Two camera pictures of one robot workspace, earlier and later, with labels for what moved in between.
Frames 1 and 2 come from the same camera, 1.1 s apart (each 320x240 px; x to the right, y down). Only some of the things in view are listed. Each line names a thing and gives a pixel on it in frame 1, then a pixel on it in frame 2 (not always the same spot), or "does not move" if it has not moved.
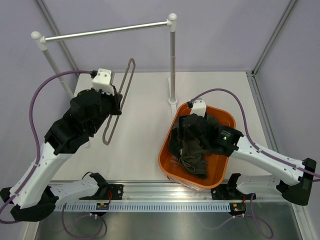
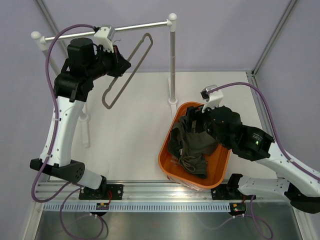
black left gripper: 116,99 -> 119,64
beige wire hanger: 123,101 -> 131,75
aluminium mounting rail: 164,192 does not move
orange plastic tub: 171,166 does not move
